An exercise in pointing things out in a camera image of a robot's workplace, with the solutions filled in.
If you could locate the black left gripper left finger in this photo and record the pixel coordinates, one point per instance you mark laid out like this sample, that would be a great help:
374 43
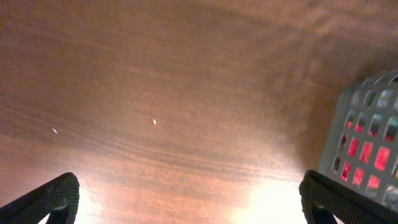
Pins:
57 200

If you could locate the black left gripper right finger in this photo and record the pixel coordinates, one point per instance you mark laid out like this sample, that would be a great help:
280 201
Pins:
324 201

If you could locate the grey plastic basket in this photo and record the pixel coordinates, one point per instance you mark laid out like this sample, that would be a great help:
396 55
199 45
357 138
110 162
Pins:
374 96

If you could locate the orange spaghetti packet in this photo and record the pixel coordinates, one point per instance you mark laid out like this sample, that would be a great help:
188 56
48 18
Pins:
368 154

